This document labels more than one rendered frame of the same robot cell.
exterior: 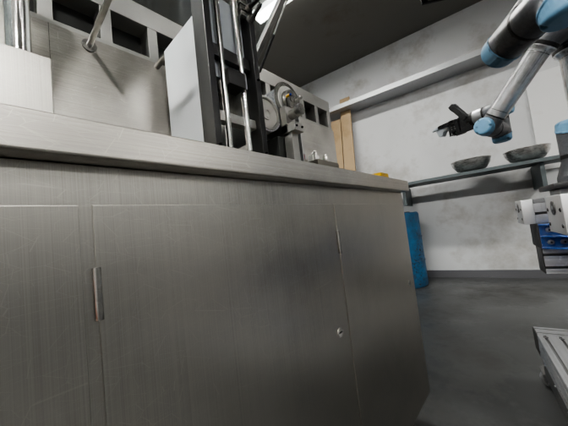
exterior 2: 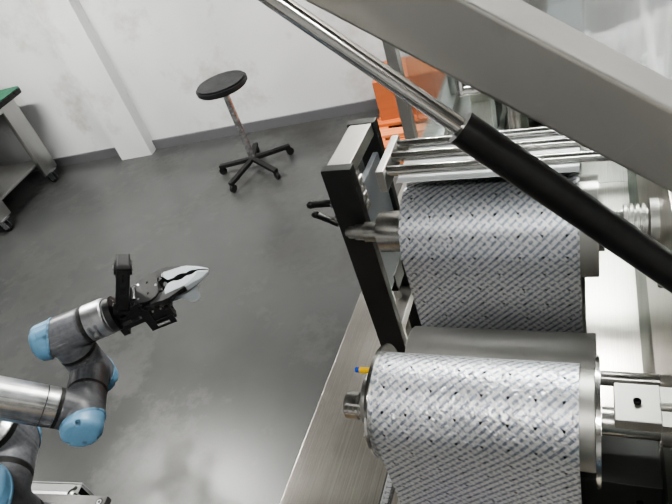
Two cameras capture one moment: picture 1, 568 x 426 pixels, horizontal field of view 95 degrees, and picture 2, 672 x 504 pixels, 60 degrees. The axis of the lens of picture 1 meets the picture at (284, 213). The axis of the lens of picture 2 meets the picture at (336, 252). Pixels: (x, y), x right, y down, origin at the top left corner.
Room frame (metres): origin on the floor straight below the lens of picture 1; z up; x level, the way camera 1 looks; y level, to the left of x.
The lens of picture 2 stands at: (1.45, -0.16, 1.87)
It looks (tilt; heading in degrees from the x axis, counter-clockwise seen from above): 36 degrees down; 168
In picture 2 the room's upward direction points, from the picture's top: 20 degrees counter-clockwise
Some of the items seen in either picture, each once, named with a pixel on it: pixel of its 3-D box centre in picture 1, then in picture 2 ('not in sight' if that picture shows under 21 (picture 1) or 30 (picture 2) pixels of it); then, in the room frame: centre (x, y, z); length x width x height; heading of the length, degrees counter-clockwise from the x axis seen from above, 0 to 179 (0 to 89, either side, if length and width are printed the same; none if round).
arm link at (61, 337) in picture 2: not in sight; (63, 335); (0.41, -0.51, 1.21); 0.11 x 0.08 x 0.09; 81
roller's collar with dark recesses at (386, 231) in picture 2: not in sight; (399, 231); (0.77, 0.09, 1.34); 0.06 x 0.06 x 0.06; 48
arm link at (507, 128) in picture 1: (499, 129); not in sight; (1.20, -1.05, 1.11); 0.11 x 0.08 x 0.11; 120
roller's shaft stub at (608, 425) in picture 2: not in sight; (636, 423); (1.16, 0.15, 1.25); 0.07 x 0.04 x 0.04; 48
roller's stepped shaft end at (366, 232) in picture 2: not in sight; (363, 232); (0.73, 0.05, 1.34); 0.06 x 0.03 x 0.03; 48
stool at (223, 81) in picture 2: not in sight; (239, 126); (-2.33, 0.31, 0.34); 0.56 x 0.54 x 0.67; 71
